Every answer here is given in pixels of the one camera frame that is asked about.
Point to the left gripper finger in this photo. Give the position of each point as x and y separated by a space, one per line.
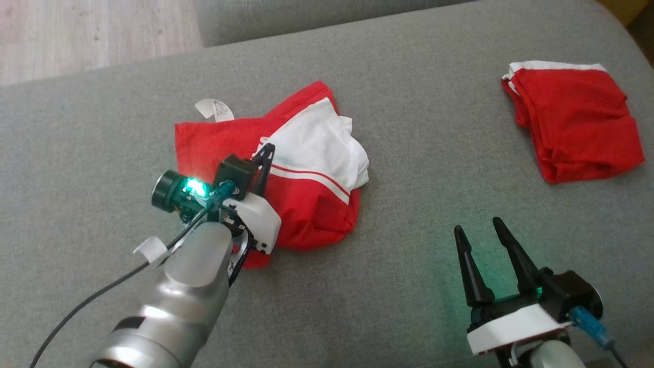
258 161
268 168

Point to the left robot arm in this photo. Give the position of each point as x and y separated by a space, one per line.
173 306

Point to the long yellow sofa backrest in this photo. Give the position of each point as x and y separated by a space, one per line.
621 6

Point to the left wrist black cylinder housing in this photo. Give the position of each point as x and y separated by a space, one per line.
171 193

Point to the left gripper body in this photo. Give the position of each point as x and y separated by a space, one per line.
258 217

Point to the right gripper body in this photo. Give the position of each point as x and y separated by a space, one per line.
516 327

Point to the red shorts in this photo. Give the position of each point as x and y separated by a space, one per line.
577 122

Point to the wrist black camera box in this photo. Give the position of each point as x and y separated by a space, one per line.
236 174
569 291

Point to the red shirt with white sleeves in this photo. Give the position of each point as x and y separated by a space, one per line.
306 204

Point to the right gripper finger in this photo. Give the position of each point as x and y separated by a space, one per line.
518 260
472 276

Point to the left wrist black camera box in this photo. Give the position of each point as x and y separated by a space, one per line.
236 174

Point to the yellow and grey sofa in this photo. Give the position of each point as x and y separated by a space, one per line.
409 76

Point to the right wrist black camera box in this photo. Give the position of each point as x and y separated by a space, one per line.
569 291

